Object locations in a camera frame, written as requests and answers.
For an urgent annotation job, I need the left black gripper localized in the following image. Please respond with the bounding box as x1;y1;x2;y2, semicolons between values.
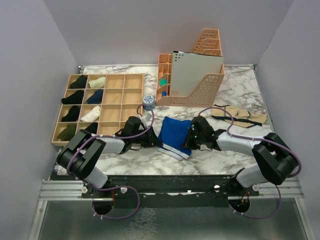
131;125;164;148

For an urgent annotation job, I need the blue boxer underwear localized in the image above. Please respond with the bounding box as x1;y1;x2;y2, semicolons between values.
156;116;192;161

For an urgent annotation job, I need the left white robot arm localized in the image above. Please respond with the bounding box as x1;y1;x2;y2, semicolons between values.
56;116;163;198

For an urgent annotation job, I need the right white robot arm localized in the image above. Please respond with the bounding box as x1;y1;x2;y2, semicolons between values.
181;115;302;196

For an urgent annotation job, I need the beige underwear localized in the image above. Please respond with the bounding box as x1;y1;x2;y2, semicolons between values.
211;104;267;128

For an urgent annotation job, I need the blue patterned round tin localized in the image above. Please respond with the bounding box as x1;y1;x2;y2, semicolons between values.
142;94;156;109

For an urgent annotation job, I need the black rolled sock bottom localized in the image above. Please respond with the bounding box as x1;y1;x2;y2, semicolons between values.
79;122;98;134

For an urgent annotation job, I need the black rolled sock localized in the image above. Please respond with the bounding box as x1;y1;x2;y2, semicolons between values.
79;122;98;134
61;105;80;122
69;75;88;89
61;90;85;105

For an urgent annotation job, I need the wooden compartment tray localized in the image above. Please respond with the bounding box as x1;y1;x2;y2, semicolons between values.
51;73;144;147

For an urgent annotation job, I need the white rolled sock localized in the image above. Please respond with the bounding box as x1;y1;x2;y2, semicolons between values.
80;105;101;122

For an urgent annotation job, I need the navy rolled sock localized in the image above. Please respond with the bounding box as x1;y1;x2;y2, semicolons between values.
86;89;104;104

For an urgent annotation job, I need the grey white folder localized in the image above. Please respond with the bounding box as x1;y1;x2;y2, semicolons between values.
170;51;224;97

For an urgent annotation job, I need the pale green rolled sock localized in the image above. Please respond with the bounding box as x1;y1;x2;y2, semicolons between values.
88;76;106;89

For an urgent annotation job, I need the dark green rolled sock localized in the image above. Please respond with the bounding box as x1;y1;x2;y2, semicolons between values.
57;124;77;142

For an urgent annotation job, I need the black rolled sock top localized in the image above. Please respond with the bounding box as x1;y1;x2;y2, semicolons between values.
69;75;88;89

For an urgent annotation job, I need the peach file organizer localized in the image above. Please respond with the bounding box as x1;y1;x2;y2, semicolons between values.
155;28;225;108

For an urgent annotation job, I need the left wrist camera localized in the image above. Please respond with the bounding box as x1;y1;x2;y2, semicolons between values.
140;114;152;128

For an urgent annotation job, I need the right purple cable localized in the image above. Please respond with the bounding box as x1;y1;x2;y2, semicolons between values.
196;107;301;221

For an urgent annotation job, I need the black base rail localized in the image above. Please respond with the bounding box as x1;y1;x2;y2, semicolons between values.
82;175;259;209

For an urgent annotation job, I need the aluminium extrusion rail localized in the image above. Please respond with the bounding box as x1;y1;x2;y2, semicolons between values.
38;180;84;201

